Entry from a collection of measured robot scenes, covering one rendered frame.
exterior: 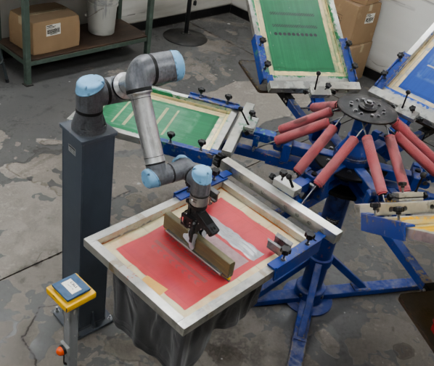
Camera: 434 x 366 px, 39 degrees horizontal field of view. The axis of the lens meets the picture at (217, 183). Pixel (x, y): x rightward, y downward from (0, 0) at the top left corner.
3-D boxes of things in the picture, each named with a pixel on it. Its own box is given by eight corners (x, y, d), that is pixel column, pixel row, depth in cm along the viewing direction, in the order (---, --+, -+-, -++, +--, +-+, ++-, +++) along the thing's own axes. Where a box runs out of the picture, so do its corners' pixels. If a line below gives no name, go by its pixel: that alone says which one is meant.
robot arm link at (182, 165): (162, 157, 231) (178, 171, 224) (187, 150, 237) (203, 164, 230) (161, 174, 235) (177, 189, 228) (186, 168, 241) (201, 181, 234)
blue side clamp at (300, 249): (273, 281, 241) (277, 269, 237) (264, 274, 243) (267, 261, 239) (318, 251, 260) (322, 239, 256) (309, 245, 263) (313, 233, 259)
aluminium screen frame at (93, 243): (182, 337, 210) (183, 329, 207) (83, 245, 240) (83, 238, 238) (317, 247, 260) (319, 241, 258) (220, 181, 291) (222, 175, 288)
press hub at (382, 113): (313, 332, 349) (382, 128, 273) (262, 293, 369) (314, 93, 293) (350, 302, 374) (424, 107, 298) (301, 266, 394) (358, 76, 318)
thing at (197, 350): (179, 385, 244) (191, 311, 220) (173, 379, 246) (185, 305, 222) (255, 330, 273) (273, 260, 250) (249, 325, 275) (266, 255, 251)
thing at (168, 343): (175, 388, 243) (187, 314, 219) (107, 321, 266) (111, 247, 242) (181, 385, 245) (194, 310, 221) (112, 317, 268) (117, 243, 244)
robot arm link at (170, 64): (93, 80, 265) (151, 49, 220) (124, 75, 273) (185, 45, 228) (100, 107, 266) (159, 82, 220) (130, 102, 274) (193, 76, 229)
